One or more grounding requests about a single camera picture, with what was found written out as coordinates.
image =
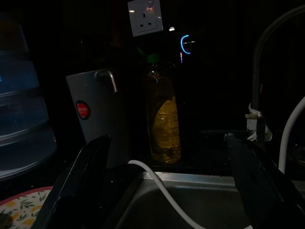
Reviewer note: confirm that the blue translucent stacked plastic container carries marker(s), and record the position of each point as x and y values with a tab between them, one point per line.
21	114

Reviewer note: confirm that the floral plate with pink rim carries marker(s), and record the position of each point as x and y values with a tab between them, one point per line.
19	210

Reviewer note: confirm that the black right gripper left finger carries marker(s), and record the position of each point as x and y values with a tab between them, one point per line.
71	186

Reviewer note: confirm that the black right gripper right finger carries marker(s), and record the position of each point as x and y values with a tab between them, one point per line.
259	186

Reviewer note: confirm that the metal kitchen faucet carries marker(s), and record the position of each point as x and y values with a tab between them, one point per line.
256	71

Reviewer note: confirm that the stainless steel sink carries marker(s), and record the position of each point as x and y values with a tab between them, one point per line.
190	202

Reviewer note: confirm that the grey jug with red sticker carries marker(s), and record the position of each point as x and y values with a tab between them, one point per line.
95	95

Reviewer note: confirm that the yellow oil bottle green cap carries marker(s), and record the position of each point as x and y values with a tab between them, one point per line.
166	128

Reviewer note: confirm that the white wall socket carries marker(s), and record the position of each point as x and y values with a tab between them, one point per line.
145	16

